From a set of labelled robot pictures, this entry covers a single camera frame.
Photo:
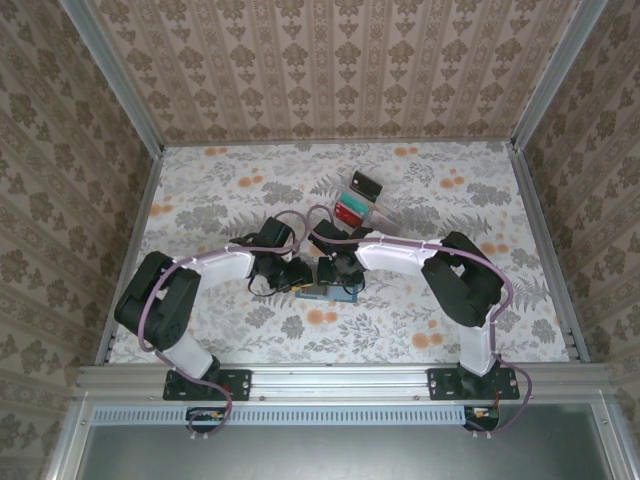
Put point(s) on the teal leather card holder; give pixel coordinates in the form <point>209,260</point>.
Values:
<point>345,296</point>

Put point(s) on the plain black credit card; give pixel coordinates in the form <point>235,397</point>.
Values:
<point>366,186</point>

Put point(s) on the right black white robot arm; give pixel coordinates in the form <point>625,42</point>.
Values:
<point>390,257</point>

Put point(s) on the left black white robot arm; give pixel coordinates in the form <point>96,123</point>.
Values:
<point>222,265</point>

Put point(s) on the red card with gold print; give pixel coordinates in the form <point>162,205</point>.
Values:
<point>347,215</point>

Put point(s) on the pale pink card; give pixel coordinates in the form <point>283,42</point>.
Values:
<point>385,221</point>

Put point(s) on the teal card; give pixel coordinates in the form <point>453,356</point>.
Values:
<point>355,204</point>

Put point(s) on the left connector board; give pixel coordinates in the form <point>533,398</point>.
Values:
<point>205,416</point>

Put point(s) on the connector board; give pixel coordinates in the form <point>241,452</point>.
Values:
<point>205,416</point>
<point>482,415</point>

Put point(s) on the steel sheet panel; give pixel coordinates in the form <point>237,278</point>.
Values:
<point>340,455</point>

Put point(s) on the right connector board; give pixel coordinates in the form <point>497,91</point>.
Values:
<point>482,415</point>

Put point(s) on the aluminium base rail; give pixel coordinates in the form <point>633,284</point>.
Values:
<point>340,382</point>

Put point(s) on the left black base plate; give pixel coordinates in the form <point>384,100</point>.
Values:
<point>240,385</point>

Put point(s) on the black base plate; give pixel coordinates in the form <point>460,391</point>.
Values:
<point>442,385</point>
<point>240,385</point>

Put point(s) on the aluminium table side rail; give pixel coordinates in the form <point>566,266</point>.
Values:
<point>135,235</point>
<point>542,235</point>

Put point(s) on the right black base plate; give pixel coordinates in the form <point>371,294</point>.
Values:
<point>442,385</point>

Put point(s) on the aluminium frame post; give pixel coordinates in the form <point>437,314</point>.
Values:
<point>115,75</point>
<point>555,75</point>

